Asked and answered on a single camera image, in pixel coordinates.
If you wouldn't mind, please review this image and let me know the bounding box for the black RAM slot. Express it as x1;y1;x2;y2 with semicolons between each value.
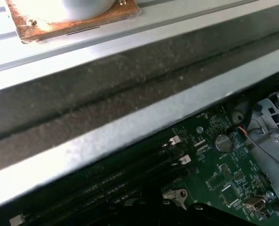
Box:
52;154;192;226
9;136;182;226
24;145;181;226
82;164;191;226

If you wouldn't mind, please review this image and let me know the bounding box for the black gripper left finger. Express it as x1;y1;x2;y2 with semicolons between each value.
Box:
108;186;177;226

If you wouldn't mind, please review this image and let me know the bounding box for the silver coin battery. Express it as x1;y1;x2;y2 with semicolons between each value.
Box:
214;133;233;153

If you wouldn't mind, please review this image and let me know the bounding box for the black PC case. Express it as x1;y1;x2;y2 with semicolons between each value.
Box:
0;0;279;226

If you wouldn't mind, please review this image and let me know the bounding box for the silver drive cage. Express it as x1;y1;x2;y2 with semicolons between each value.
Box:
248;88;279;170

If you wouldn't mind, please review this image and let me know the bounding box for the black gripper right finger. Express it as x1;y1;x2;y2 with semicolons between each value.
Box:
176;202;255;226

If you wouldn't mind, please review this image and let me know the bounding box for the green motherboard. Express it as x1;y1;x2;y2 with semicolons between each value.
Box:
24;103;279;226

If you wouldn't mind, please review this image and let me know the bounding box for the silver USB port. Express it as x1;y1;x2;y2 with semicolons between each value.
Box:
242;197;266;214

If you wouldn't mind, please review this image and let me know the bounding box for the square brown base plate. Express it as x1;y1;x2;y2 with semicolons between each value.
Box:
4;0;142;45

